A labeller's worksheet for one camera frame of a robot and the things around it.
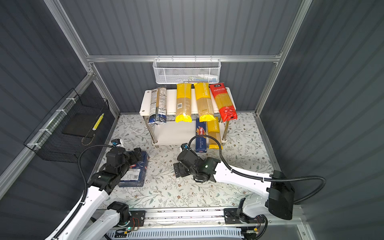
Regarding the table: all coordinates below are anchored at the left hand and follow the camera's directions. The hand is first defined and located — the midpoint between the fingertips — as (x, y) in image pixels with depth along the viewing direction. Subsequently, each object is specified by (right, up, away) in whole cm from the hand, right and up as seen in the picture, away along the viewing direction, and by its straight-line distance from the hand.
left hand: (132, 151), depth 78 cm
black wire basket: (-30, +13, -4) cm, 33 cm away
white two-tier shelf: (+17, +9, +21) cm, 28 cm away
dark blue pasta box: (0, -14, +2) cm, 14 cm away
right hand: (+26, -8, -2) cm, 27 cm away
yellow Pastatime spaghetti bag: (+45, +10, +20) cm, 51 cm away
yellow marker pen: (-18, +16, 0) cm, 24 cm away
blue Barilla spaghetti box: (+37, +2, +11) cm, 38 cm away
